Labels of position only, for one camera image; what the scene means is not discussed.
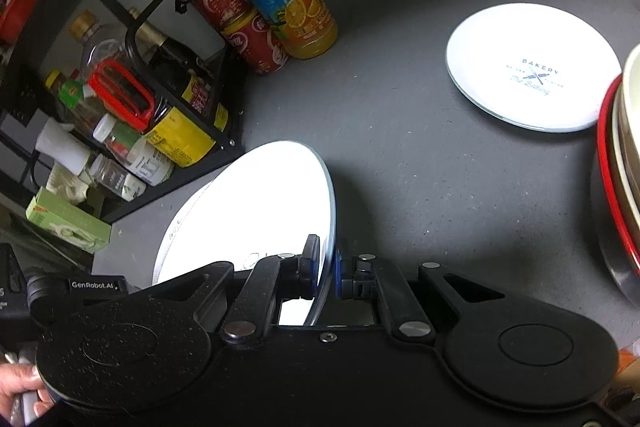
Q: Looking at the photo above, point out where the green box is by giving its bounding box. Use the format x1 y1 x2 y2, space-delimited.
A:
25 187 112 254

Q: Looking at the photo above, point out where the yellow label oil bottle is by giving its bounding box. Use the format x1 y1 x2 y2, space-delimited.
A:
86 57 217 169

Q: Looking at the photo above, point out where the small white spice jar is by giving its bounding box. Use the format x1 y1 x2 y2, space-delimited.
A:
92 113 175 186

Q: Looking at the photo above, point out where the red soda can lower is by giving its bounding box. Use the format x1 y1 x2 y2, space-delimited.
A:
222 9 288 75

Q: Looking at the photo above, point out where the person's left hand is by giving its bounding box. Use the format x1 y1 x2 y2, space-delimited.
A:
1 351 54 426

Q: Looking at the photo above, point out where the dark soy sauce bottle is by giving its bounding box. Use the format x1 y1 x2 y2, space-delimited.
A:
124 20 231 134

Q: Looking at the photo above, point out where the white bakery plate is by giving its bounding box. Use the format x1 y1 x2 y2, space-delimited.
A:
446 3 622 133

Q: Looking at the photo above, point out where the red bowl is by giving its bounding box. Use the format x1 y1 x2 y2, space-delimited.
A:
597 75 639 277

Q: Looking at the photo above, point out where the large cream bowl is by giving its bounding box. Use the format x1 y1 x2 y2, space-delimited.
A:
612 46 639 242

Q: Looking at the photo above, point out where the black spice rack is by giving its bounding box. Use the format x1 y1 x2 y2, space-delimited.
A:
0 0 246 223

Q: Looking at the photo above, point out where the clear bottle gold cap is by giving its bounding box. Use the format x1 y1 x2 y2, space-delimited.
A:
70 10 128 81

